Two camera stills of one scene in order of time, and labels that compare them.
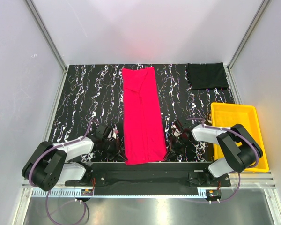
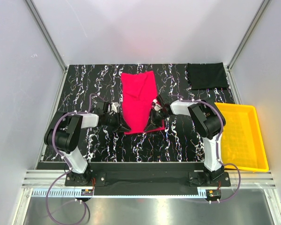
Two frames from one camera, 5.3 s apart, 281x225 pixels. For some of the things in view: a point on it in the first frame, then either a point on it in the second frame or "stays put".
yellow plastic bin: (229, 115) stays put
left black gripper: (115, 147) → (117, 119)
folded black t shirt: (202, 76) stays put
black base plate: (149, 178) stays put
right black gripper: (174, 142) → (156, 118)
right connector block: (213, 194) stays put
